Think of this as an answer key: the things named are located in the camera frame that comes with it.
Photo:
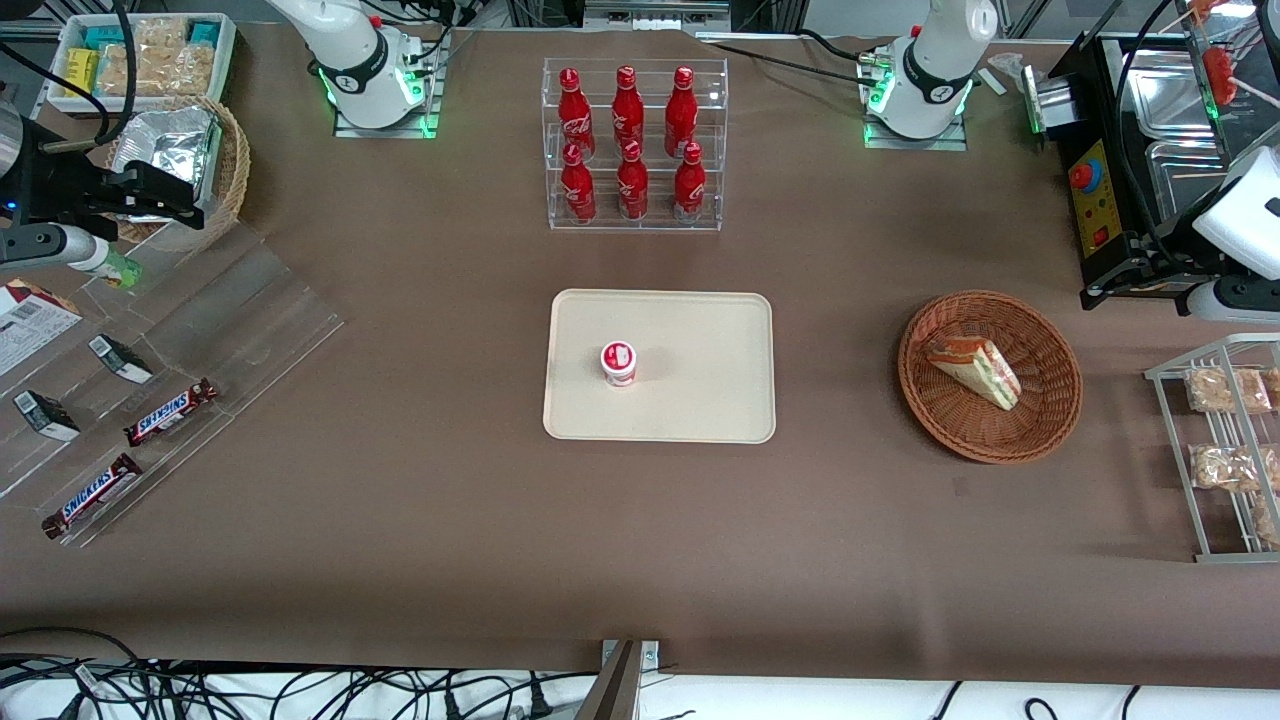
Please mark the red white printed carton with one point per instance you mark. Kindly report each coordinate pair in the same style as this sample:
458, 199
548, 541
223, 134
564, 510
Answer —
25, 330

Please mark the clear acrylic stepped display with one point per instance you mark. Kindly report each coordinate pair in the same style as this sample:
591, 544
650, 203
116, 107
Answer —
240, 310

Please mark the yellow snack packet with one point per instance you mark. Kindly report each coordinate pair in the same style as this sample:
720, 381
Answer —
80, 72

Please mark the beige rectangular tray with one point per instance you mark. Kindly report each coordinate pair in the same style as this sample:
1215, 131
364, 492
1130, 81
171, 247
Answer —
700, 380

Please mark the teal snack packet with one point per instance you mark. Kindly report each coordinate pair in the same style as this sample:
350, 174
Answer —
205, 32
102, 38

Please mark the clear plastic wrapper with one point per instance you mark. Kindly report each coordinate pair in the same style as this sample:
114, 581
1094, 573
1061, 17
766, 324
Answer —
1008, 68

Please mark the triangular sandwich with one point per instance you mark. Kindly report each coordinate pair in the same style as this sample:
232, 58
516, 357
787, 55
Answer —
975, 368

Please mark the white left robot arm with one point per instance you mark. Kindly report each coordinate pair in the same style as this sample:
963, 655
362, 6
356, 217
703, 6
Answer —
940, 60

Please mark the metal table edge bracket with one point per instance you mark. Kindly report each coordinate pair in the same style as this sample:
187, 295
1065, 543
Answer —
650, 655

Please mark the silver foil bag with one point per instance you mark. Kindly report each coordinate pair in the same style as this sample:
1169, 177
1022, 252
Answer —
175, 140

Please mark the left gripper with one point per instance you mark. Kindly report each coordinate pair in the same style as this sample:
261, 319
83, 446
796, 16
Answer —
1166, 252

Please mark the light wicker basket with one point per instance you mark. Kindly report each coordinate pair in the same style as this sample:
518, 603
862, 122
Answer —
235, 175

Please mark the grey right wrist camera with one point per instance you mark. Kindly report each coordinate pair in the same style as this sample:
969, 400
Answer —
45, 247

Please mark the red cola bottle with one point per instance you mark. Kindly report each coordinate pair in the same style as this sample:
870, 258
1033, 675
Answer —
632, 188
578, 190
680, 115
627, 110
689, 190
575, 115

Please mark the green white bottle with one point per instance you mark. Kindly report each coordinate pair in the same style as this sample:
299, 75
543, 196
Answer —
122, 271

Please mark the small black white box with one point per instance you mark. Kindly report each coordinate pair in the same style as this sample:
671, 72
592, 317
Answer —
122, 359
46, 415

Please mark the brown wicker basket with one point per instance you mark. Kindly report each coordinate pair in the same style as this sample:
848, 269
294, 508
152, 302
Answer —
1000, 430

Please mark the dark grey camera pole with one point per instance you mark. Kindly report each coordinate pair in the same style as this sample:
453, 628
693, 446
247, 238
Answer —
612, 690

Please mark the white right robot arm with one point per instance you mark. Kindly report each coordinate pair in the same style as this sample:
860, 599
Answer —
345, 50

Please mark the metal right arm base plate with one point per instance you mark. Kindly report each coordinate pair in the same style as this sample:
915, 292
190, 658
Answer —
385, 130

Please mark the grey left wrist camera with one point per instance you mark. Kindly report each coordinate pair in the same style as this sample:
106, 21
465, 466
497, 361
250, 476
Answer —
1240, 300

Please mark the clear bag of crackers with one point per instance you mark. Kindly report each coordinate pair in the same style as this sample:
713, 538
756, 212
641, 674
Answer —
192, 68
135, 55

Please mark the red emergency stop button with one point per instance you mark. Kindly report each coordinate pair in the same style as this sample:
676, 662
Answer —
1083, 176

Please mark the red white yogurt cup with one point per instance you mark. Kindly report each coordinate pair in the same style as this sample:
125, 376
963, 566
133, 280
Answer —
618, 362

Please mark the clear acrylic bottle rack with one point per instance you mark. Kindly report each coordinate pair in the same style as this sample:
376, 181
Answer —
650, 225

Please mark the white plastic snack bin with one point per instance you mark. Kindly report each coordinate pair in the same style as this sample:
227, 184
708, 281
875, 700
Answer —
225, 60

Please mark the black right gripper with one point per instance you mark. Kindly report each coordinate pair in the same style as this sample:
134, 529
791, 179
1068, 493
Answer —
58, 185

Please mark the clear bag of granola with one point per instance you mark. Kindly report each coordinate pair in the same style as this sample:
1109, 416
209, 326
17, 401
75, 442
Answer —
1268, 522
1230, 467
1225, 390

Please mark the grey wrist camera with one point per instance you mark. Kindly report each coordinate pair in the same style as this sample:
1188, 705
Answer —
1240, 300
45, 247

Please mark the red sausage on stick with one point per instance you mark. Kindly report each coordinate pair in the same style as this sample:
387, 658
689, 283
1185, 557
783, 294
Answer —
1220, 75

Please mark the brown Snickers bar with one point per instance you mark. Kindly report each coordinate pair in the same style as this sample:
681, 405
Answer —
170, 412
92, 496

